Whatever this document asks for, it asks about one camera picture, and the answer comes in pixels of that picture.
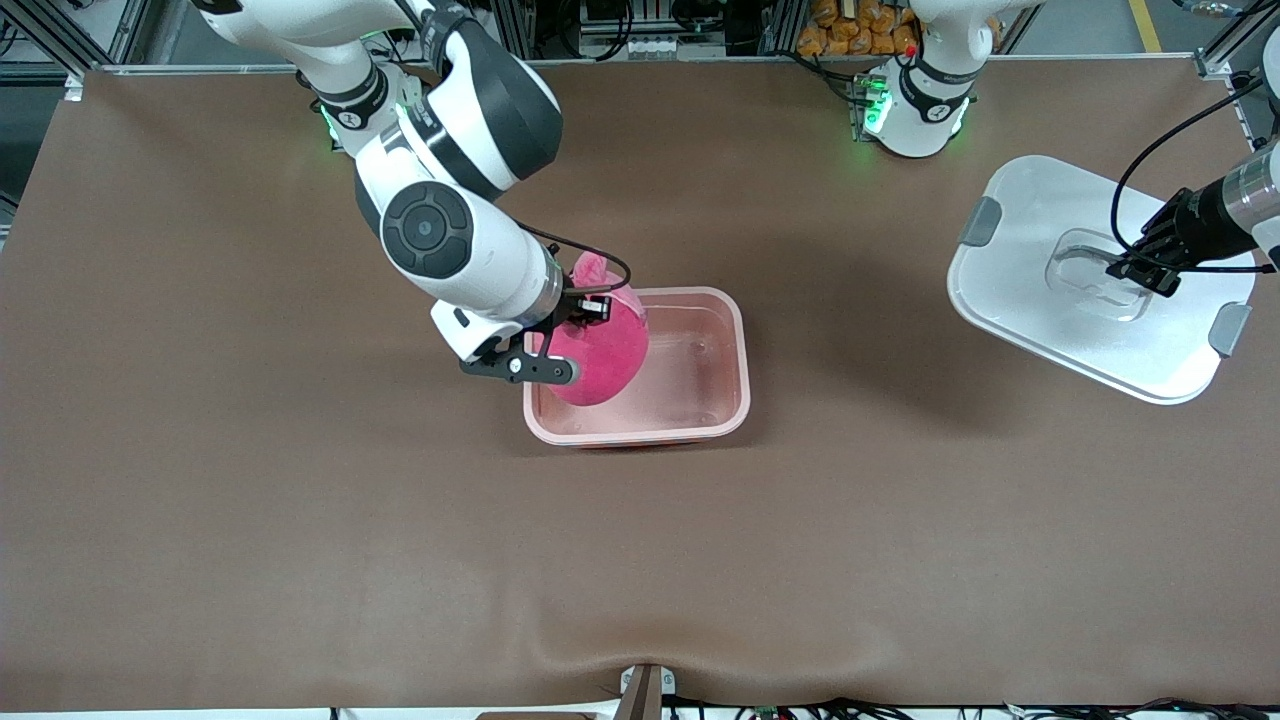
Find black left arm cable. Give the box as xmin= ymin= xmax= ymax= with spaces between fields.
xmin=1110 ymin=75 xmax=1276 ymax=273

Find white box lid grey clips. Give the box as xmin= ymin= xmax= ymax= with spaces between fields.
xmin=946 ymin=155 xmax=1257 ymax=406

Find aluminium table edge rail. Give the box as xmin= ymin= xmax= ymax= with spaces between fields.
xmin=95 ymin=55 xmax=1201 ymax=76

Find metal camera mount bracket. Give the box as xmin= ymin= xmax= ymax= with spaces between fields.
xmin=616 ymin=662 xmax=678 ymax=720

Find pink plush toy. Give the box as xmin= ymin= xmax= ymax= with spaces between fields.
xmin=540 ymin=252 xmax=651 ymax=408

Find pink plastic storage box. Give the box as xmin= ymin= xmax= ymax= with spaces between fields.
xmin=523 ymin=286 xmax=751 ymax=448

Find pile of orange items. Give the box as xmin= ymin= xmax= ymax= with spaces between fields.
xmin=797 ymin=0 xmax=926 ymax=58

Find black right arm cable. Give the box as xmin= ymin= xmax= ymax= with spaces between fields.
xmin=515 ymin=222 xmax=633 ymax=296

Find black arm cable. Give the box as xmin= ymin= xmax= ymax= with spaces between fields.
xmin=1110 ymin=75 xmax=1276 ymax=273
xmin=515 ymin=222 xmax=633 ymax=296

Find brown table cover mat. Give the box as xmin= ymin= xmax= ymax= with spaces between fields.
xmin=0 ymin=58 xmax=1280 ymax=713

